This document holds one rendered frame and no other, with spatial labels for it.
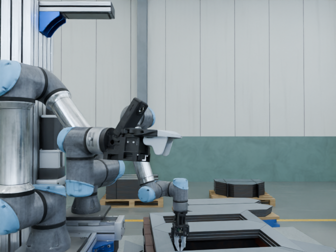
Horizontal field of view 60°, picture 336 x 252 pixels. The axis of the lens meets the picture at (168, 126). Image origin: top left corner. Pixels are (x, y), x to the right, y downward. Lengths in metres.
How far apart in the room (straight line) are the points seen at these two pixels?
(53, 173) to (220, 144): 7.39
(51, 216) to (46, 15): 0.85
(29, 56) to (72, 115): 0.41
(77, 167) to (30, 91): 0.32
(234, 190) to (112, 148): 5.32
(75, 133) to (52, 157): 0.55
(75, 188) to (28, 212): 0.24
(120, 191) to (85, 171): 4.98
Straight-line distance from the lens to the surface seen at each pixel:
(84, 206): 1.59
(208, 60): 8.69
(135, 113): 0.76
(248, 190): 6.06
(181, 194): 1.44
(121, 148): 0.73
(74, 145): 0.83
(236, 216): 2.25
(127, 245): 2.05
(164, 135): 0.69
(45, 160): 1.38
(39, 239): 1.15
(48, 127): 1.37
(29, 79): 1.03
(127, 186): 5.77
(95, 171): 0.86
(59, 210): 1.13
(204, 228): 1.90
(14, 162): 1.02
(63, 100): 1.06
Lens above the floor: 1.46
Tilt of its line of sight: 1 degrees up
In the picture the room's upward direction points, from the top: straight up
